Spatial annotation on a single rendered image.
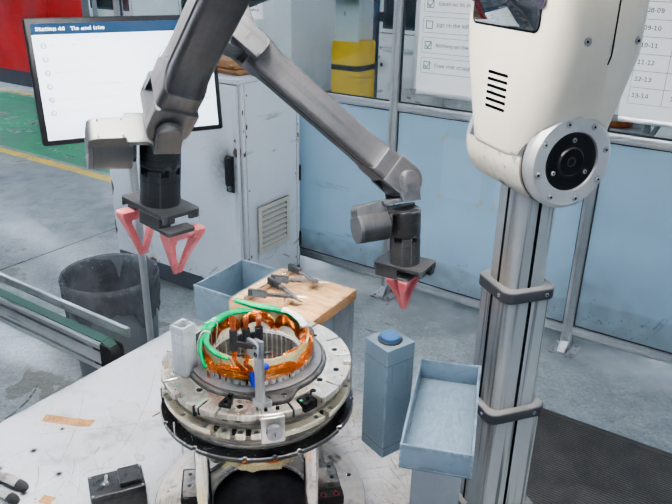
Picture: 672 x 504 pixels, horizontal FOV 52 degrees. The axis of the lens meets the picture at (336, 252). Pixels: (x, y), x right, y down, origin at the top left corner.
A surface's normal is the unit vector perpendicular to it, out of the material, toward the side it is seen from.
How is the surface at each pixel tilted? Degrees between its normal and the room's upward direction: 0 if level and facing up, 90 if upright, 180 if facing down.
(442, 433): 0
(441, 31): 90
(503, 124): 90
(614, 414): 0
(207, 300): 90
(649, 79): 90
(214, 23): 126
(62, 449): 0
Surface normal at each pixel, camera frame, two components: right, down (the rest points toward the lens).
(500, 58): -0.94, 0.11
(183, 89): 0.31, 0.72
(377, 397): -0.81, 0.22
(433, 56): -0.56, 0.32
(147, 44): 0.48, 0.24
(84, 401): 0.02, -0.92
